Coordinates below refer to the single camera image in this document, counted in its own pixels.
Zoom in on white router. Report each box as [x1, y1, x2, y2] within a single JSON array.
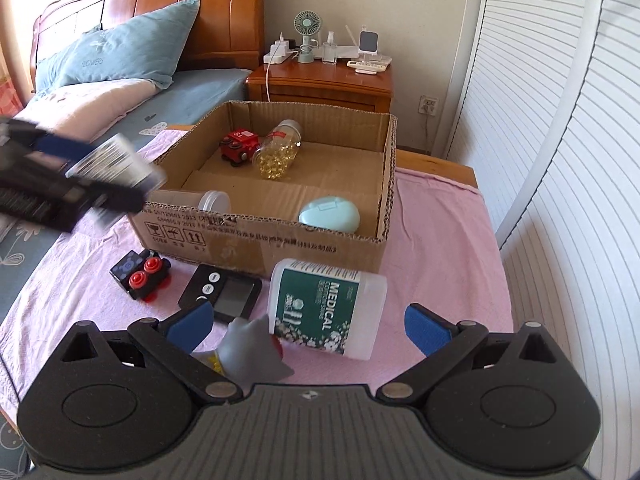
[[312, 24, 362, 61]]

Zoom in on capsule bottle with silver cap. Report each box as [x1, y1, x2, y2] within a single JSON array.
[[251, 119, 304, 181]]

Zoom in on blue pillow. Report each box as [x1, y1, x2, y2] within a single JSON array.
[[34, 0, 201, 95]]

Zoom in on pink blanket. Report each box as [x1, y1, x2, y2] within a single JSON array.
[[0, 127, 516, 411]]

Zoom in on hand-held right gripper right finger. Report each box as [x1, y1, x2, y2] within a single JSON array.
[[376, 302, 573, 403]]

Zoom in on pink floral pillow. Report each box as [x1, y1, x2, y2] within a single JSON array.
[[12, 79, 158, 143]]

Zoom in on white louvered closet door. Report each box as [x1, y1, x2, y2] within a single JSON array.
[[500, 0, 640, 480], [440, 0, 605, 256]]

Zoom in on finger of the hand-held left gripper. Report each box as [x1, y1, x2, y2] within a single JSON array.
[[70, 179, 151, 213], [0, 118, 97, 162]]

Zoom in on cardboard box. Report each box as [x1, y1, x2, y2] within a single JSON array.
[[127, 100, 398, 278]]

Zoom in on black digital timer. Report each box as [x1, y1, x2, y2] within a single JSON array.
[[178, 263, 263, 324]]

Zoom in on white power strip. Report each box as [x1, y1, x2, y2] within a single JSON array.
[[264, 32, 300, 65]]

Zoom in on red toy train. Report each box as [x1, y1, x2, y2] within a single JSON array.
[[220, 129, 261, 166]]

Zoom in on black toy car red wheels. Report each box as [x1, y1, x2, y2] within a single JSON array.
[[110, 248, 174, 303]]

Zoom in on clear plastic jar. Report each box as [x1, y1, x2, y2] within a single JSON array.
[[150, 189, 232, 213]]

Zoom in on teal egg-shaped case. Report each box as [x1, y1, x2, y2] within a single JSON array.
[[298, 196, 360, 233]]

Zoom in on wooden headboard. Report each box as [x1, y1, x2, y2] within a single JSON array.
[[30, 0, 271, 93]]

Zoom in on blue floral bed sheet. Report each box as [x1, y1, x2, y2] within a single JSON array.
[[0, 67, 253, 480]]

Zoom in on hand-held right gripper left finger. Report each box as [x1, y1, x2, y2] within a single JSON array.
[[45, 302, 240, 403]]

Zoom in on small green desk fan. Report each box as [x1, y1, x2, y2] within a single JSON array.
[[294, 10, 321, 63]]

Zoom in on small white screen device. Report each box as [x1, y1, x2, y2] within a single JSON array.
[[356, 23, 381, 74]]

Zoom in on white remote control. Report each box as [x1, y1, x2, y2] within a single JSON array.
[[347, 59, 393, 73]]

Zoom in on small white labelled box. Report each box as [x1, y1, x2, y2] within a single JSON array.
[[65, 134, 168, 201]]

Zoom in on grey toy figure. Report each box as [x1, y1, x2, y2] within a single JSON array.
[[191, 315, 296, 392]]

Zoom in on wooden nightstand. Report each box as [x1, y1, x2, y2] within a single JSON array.
[[246, 57, 394, 121]]

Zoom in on green label cotton swab container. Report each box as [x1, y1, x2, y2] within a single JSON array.
[[269, 258, 389, 361]]

